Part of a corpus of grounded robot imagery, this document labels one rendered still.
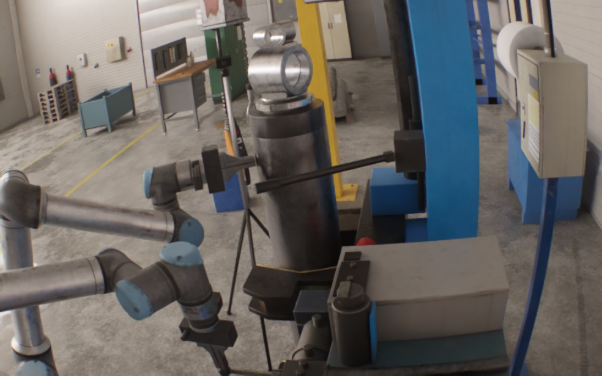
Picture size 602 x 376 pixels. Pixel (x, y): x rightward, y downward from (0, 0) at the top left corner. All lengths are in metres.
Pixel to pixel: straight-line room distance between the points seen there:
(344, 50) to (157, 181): 10.30
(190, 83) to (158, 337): 4.91
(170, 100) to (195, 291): 6.63
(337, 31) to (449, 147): 10.29
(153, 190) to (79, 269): 0.52
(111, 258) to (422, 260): 0.71
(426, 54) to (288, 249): 0.70
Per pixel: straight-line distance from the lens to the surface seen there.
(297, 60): 1.40
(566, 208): 3.76
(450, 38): 1.22
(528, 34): 1.78
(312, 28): 3.90
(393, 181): 1.55
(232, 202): 4.35
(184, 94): 7.39
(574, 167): 1.62
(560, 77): 1.51
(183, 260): 0.95
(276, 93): 1.35
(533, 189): 3.58
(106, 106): 9.12
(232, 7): 1.44
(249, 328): 2.89
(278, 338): 2.77
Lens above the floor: 1.80
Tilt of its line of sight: 22 degrees down
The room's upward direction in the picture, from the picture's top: 8 degrees counter-clockwise
